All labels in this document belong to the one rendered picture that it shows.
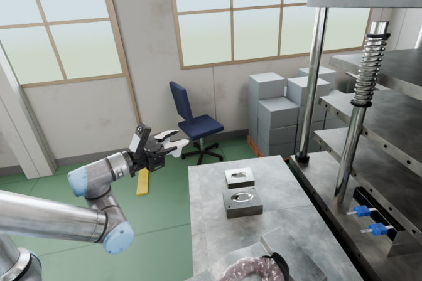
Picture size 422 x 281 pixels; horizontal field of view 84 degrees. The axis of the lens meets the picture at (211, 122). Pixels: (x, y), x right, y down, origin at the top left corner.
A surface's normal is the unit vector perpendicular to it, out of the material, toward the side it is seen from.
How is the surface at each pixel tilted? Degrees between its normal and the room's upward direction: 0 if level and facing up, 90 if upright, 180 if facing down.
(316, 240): 0
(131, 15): 90
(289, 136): 90
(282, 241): 0
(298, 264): 0
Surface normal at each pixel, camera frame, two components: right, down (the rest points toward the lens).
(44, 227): 0.65, 0.25
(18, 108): 0.20, 0.43
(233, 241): -0.07, -0.89
